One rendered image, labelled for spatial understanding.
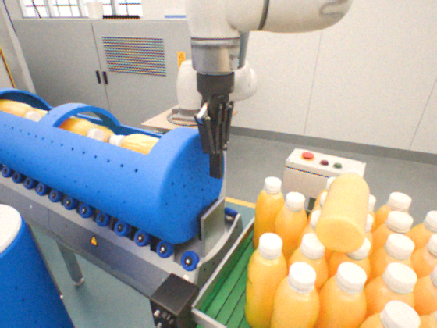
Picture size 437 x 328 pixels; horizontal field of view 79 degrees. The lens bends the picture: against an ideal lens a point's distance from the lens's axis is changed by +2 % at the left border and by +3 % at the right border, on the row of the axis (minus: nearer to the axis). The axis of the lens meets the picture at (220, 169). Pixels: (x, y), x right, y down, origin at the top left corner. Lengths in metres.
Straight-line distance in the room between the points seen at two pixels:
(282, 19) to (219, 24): 0.11
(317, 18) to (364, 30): 2.82
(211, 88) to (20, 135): 0.61
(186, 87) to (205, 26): 0.83
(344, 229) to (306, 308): 0.13
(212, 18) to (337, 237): 0.41
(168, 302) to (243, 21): 0.51
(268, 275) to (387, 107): 3.13
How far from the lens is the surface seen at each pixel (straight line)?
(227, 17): 0.49
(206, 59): 0.50
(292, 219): 0.60
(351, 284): 0.47
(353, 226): 0.46
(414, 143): 3.69
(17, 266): 0.78
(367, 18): 3.35
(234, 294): 0.68
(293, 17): 0.52
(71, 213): 0.95
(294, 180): 0.81
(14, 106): 1.14
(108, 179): 0.64
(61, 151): 0.77
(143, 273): 0.79
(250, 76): 1.34
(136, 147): 0.67
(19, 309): 0.83
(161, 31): 2.49
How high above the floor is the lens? 1.45
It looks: 30 degrees down
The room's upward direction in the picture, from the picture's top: straight up
